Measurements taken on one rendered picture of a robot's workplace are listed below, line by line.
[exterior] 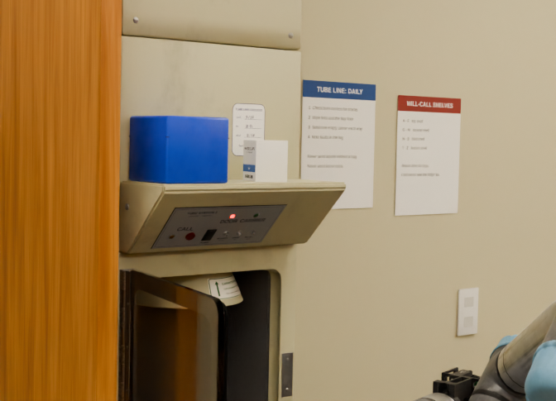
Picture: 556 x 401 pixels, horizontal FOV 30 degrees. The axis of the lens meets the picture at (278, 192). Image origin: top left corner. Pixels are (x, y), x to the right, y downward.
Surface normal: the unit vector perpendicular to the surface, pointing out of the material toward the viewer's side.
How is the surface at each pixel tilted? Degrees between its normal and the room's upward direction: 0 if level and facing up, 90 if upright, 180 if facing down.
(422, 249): 90
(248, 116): 90
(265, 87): 90
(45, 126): 90
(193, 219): 135
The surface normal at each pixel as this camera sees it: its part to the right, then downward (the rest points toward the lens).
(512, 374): -0.82, 0.44
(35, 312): -0.79, 0.01
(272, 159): 0.40, 0.06
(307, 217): 0.42, 0.74
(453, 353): 0.61, 0.05
